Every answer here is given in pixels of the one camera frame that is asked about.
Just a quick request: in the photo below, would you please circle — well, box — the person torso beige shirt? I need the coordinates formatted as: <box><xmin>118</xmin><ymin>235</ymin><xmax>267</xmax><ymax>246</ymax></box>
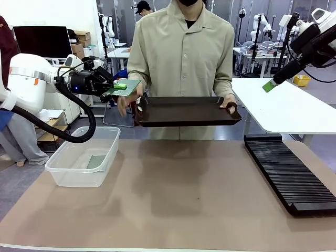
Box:
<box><xmin>127</xmin><ymin>0</ymin><xmax>235</xmax><ymax>140</ymax></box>

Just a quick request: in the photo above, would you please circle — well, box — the clear plastic storage box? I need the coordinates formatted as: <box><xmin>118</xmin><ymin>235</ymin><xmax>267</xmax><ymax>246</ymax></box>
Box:
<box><xmin>45</xmin><ymin>126</ymin><xmax>121</xmax><ymax>188</ymax></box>

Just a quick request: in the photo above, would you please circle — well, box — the black slotted PCB rack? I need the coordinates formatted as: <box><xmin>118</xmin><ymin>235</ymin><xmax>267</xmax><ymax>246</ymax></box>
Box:
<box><xmin>243</xmin><ymin>133</ymin><xmax>336</xmax><ymax>218</ymax></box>

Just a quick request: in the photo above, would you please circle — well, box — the person's right forearm beige sleeve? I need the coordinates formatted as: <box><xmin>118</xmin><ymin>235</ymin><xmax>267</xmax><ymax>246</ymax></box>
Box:
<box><xmin>127</xmin><ymin>67</ymin><xmax>152</xmax><ymax>92</ymax></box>

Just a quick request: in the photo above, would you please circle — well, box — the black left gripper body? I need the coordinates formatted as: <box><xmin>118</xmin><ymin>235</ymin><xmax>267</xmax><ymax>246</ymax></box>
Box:
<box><xmin>68</xmin><ymin>70</ymin><xmax>107</xmax><ymax>96</ymax></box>

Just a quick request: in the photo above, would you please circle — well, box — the metal chair base frame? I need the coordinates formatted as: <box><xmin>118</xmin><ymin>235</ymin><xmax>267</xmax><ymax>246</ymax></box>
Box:
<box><xmin>102</xmin><ymin>101</ymin><xmax>137</xmax><ymax>129</ymax></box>

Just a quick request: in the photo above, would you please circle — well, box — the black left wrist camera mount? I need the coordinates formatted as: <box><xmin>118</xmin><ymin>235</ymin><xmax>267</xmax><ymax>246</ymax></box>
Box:
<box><xmin>80</xmin><ymin>59</ymin><xmax>104</xmax><ymax>73</ymax></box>

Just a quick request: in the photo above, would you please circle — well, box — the dark brown plastic serving tray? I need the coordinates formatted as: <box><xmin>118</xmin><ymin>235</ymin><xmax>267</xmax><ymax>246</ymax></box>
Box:
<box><xmin>134</xmin><ymin>96</ymin><xmax>243</xmax><ymax>128</ymax></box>

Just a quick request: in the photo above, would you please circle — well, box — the yellow plastic bin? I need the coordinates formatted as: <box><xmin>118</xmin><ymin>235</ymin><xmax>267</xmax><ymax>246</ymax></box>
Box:
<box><xmin>293</xmin><ymin>75</ymin><xmax>312</xmax><ymax>87</ymax></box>

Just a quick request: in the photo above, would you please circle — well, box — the white background table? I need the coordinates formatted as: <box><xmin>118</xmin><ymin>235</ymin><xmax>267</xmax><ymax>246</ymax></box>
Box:
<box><xmin>233</xmin><ymin>46</ymin><xmax>288</xmax><ymax>77</ymax></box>
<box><xmin>107</xmin><ymin>46</ymin><xmax>132</xmax><ymax>77</ymax></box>

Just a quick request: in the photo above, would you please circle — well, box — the person's right hand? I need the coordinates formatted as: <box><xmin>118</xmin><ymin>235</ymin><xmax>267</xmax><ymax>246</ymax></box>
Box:
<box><xmin>117</xmin><ymin>90</ymin><xmax>144</xmax><ymax>118</ymax></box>

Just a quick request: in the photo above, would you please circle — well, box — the black braided arm hose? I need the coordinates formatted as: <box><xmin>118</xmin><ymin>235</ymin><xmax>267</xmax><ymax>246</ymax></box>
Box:
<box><xmin>0</xmin><ymin>65</ymin><xmax>97</xmax><ymax>144</ymax></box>
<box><xmin>308</xmin><ymin>25</ymin><xmax>336</xmax><ymax>68</ymax></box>

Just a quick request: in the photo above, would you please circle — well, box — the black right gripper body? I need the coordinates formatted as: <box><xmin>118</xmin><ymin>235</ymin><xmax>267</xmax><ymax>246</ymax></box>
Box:
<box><xmin>290</xmin><ymin>24</ymin><xmax>322</xmax><ymax>57</ymax></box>

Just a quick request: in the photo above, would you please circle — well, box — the seated person red shirt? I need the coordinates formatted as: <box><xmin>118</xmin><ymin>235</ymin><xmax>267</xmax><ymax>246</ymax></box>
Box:
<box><xmin>0</xmin><ymin>15</ymin><xmax>50</xmax><ymax>167</ymax></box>

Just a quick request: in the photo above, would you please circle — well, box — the green perforated PCB board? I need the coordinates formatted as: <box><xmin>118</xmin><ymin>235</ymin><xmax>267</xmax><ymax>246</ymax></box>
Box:
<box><xmin>106</xmin><ymin>78</ymin><xmax>142</xmax><ymax>98</ymax></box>
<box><xmin>86</xmin><ymin>154</ymin><xmax>107</xmax><ymax>170</ymax></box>

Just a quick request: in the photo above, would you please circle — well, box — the person with black cap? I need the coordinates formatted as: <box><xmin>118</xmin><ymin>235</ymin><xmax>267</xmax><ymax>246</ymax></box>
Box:
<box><xmin>132</xmin><ymin>0</ymin><xmax>154</xmax><ymax>16</ymax></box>

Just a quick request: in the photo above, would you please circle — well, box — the thin black cable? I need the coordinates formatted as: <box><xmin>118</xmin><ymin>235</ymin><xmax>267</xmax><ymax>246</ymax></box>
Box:
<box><xmin>303</xmin><ymin>67</ymin><xmax>336</xmax><ymax>83</ymax></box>

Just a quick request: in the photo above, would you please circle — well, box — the wooden low shelf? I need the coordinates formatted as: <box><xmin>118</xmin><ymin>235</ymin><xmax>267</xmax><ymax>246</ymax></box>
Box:
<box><xmin>35</xmin><ymin>109</ymin><xmax>69</xmax><ymax>153</ymax></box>

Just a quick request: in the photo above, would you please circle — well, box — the black braided right arm hose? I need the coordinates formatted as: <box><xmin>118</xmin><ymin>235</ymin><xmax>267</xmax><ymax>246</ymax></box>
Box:
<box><xmin>308</xmin><ymin>25</ymin><xmax>336</xmax><ymax>68</ymax></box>

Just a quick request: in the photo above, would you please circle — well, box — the black braided left arm hose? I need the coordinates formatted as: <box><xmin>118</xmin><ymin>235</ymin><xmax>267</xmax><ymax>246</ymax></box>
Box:
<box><xmin>0</xmin><ymin>65</ymin><xmax>97</xmax><ymax>144</ymax></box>

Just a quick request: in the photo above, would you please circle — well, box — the black computer monitor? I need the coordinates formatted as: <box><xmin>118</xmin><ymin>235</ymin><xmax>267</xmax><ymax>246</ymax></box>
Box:
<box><xmin>13</xmin><ymin>25</ymin><xmax>73</xmax><ymax>59</ymax></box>

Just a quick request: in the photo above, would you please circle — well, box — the person's left hand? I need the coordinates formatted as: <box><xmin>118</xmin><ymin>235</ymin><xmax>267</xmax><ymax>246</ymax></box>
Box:
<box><xmin>219</xmin><ymin>93</ymin><xmax>237</xmax><ymax>115</ymax></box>

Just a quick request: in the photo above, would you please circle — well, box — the white side table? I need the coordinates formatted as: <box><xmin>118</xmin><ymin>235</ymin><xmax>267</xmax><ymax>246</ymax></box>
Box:
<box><xmin>232</xmin><ymin>78</ymin><xmax>336</xmax><ymax>146</ymax></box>

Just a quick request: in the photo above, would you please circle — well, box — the person's left forearm beige sleeve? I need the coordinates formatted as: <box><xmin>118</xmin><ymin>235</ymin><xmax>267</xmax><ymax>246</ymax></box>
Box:
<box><xmin>211</xmin><ymin>75</ymin><xmax>234</xmax><ymax>97</ymax></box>

